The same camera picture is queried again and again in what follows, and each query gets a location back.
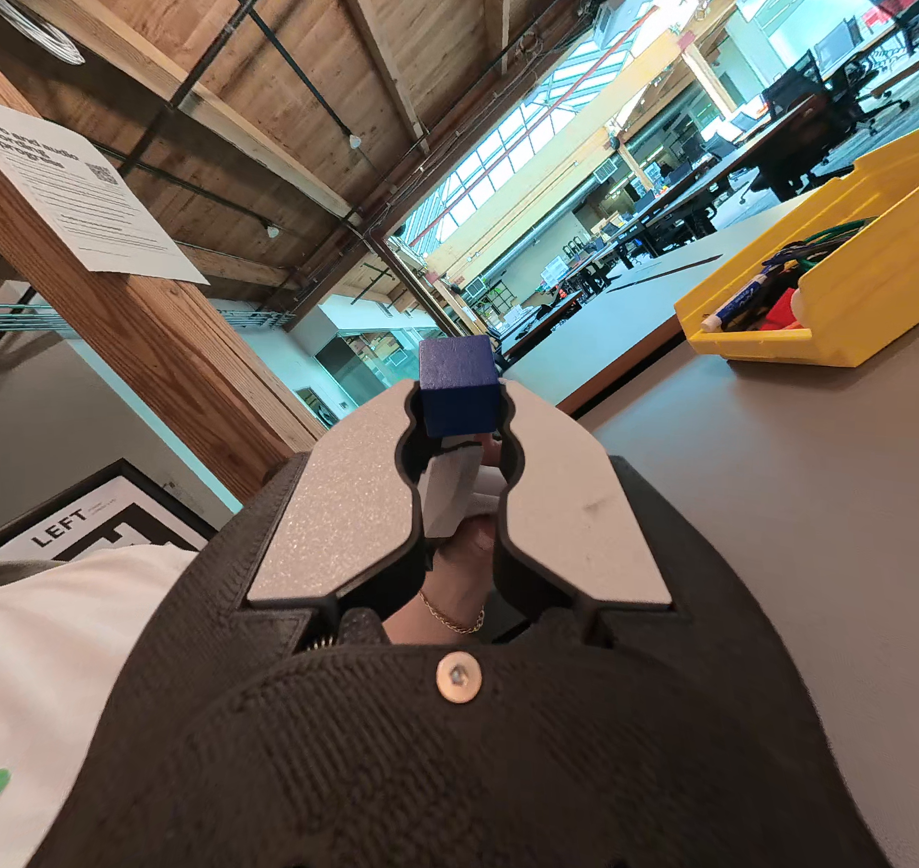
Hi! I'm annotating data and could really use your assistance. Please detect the blue Expo marker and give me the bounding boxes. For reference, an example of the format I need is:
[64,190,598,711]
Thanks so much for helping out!
[700,274,771,332]

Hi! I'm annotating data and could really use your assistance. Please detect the framed poster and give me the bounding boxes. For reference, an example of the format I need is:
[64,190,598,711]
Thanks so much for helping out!
[0,459,218,562]

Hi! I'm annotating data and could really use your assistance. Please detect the black office chair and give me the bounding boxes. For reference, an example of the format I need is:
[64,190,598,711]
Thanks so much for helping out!
[865,0,919,119]
[747,50,855,201]

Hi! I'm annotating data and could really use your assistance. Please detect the wooden post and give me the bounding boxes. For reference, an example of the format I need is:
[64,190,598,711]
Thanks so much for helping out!
[0,71,327,504]

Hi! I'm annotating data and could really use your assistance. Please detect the green cord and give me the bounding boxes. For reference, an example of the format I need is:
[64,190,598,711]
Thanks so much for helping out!
[811,216,878,245]

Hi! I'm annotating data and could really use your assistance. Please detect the yellow bin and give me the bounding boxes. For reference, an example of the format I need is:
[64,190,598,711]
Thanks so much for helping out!
[675,129,919,368]

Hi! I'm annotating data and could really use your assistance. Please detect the red plastic piece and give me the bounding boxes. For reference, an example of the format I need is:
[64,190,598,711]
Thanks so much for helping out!
[757,287,798,331]

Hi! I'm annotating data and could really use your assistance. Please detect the gold bracelet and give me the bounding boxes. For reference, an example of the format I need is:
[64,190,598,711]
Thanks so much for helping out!
[418,590,486,635]

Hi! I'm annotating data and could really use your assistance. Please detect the ceiling projector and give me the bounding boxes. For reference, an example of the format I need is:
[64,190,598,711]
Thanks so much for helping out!
[592,0,658,51]

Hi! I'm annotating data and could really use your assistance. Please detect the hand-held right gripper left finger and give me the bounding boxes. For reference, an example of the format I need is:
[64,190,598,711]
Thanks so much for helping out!
[246,378,426,609]

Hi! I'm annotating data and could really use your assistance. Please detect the person's left hand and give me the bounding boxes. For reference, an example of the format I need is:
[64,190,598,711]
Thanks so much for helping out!
[422,515,505,626]

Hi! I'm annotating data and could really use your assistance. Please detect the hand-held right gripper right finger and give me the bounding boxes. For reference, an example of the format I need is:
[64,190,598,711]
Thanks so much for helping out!
[495,378,674,609]

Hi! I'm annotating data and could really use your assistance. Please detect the paper notice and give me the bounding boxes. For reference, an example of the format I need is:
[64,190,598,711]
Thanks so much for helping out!
[0,105,209,285]

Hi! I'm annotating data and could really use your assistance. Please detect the blue cube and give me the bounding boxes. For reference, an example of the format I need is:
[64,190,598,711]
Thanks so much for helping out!
[418,335,501,438]

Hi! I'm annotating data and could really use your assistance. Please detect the person's left forearm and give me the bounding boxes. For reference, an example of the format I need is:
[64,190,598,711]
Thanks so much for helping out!
[384,595,496,645]

